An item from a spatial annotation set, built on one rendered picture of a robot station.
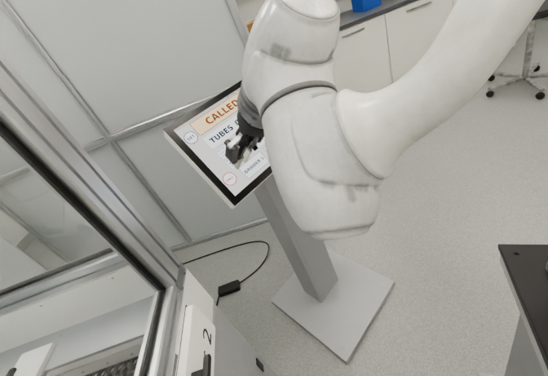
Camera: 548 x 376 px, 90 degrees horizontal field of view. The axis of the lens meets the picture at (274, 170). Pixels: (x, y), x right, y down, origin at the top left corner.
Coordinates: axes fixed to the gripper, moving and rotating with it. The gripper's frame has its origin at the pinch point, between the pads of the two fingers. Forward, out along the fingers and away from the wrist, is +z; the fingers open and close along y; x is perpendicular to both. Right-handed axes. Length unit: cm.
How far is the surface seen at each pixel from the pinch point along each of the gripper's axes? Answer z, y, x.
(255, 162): 17.3, -9.8, 1.1
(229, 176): 17.3, -0.5, -0.7
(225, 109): 17.2, -15.1, -18.4
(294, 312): 93, -2, 65
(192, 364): 4.7, 35.0, 24.8
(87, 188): -8.5, 28.2, -10.0
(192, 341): 6.3, 32.8, 22.0
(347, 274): 84, -35, 72
